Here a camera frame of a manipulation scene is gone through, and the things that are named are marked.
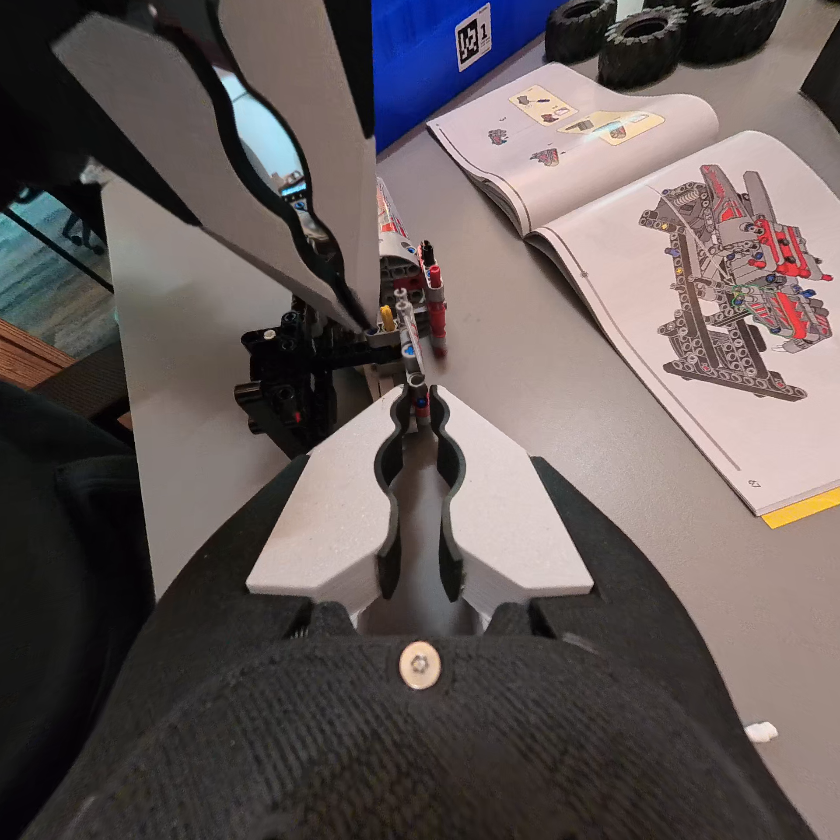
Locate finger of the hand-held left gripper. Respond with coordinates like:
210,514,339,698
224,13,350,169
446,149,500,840
52,12,370,333
220,0,383,324

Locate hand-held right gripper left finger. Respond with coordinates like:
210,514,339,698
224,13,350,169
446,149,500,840
246,385,403,634

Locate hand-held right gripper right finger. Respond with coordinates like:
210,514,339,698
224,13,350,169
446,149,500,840
434,385,595,634

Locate toy brick vehicle model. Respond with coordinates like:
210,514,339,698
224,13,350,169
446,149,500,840
235,177,454,460

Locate blue plastic box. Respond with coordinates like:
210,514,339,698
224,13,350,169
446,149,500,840
371,0,572,155

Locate office chair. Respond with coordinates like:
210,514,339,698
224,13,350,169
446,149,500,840
62,213,109,258

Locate person's dark clothing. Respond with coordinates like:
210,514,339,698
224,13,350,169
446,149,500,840
0,379,158,840

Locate black rubber toy tyre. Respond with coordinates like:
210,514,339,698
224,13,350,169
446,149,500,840
682,0,788,67
545,0,618,64
598,8,690,89

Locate open instruction booklet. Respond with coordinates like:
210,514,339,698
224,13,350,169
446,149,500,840
427,62,840,516

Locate yellow paper sheet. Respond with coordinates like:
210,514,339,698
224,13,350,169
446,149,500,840
761,489,840,530

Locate black box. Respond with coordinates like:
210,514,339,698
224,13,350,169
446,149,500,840
801,39,840,129

